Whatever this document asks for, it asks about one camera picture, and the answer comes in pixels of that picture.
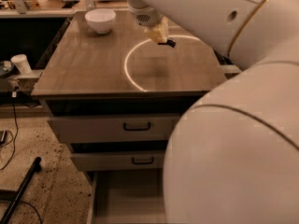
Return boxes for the white paper cup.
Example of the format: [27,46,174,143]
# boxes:
[11,54,32,75]

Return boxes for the white ceramic bowl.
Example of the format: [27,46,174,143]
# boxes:
[85,8,116,34]

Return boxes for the black cable left floor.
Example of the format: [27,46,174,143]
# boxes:
[0,91,20,172]

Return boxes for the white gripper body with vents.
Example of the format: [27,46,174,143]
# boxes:
[129,7,163,26]

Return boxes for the dark round dish left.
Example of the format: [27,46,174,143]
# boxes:
[0,61,14,78]

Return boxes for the grey drawer cabinet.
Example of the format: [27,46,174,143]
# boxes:
[31,8,232,224]

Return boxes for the dark blue rxbar wrapper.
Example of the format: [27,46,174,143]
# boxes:
[161,38,176,48]

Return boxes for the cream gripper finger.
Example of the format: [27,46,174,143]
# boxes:
[144,18,168,44]

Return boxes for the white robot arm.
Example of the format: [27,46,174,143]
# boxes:
[128,0,299,224]

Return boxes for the top drawer with handle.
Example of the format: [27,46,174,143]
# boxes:
[49,114,179,144]

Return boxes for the open bottom drawer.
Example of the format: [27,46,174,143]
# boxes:
[87,169,166,224]

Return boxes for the black metal stand leg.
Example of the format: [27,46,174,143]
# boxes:
[0,157,41,224]

